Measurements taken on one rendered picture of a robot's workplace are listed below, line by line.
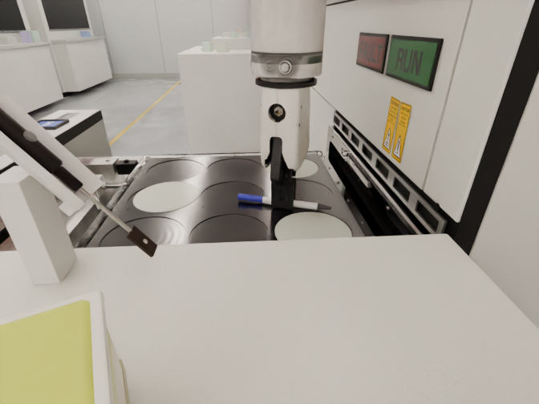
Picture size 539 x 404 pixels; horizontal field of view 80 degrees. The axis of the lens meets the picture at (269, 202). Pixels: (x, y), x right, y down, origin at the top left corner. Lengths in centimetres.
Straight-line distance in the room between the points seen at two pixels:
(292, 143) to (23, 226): 26
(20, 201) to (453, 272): 31
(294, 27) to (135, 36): 837
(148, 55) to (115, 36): 77
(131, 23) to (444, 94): 848
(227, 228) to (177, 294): 20
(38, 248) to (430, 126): 36
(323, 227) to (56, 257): 30
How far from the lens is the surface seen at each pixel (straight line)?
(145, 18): 863
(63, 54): 686
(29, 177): 26
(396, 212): 42
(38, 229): 27
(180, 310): 24
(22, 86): 557
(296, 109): 38
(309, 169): 60
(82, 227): 56
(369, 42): 55
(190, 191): 53
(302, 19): 38
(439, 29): 39
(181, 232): 43
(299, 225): 43
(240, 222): 44
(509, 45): 31
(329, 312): 24
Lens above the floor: 114
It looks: 29 degrees down
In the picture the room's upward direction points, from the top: straight up
